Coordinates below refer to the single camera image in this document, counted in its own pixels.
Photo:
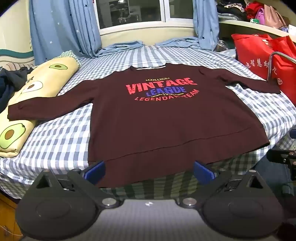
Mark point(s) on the teal trimmed headboard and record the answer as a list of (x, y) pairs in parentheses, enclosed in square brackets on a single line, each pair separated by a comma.
[(13, 55)]

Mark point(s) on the beige handbag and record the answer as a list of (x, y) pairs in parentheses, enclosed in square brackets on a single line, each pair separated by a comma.
[(274, 16)]

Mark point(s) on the white framed window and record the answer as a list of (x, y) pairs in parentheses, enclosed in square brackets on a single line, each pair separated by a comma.
[(131, 11)]

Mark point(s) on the red fabric bag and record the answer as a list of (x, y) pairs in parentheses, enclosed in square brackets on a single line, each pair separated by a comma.
[(249, 53), (286, 74)]

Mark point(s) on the dark crumpled clothes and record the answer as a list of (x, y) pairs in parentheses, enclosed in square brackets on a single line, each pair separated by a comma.
[(9, 88)]

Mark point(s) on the person's leg in jeans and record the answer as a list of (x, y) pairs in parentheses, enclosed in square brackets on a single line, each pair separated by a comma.
[(266, 172)]

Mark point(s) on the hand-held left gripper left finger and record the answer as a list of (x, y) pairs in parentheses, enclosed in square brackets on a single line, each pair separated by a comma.
[(95, 171)]

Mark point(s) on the bed with checked sheet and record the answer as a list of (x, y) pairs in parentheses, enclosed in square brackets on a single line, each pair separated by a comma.
[(57, 139)]

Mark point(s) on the red cloth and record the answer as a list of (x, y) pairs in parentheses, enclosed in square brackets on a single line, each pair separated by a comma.
[(253, 8)]

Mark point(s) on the maroon printed sweatshirt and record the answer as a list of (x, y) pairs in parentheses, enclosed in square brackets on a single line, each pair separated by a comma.
[(150, 122)]

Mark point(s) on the white shelf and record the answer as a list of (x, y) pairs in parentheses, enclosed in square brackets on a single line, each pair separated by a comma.
[(254, 29)]

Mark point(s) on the blue star curtain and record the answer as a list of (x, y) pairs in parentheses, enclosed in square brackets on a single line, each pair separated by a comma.
[(64, 27), (205, 23)]

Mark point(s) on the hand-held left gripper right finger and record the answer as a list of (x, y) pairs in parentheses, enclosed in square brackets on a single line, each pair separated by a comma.
[(203, 172)]

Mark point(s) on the yellow avocado print pillow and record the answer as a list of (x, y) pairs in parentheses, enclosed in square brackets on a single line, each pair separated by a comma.
[(46, 76)]

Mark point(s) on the clear plastic bag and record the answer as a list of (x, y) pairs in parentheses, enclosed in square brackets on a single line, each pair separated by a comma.
[(222, 45)]

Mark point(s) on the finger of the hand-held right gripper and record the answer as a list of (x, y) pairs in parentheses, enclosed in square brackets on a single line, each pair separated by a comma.
[(284, 157)]

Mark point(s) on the pile of dark clothes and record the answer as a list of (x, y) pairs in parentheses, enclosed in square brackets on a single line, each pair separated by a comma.
[(231, 9)]

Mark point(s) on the metal tube frame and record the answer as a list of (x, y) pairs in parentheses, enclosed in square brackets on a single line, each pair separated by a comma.
[(277, 53)]

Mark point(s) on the pink bag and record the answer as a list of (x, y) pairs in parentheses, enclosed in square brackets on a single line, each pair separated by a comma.
[(260, 15)]

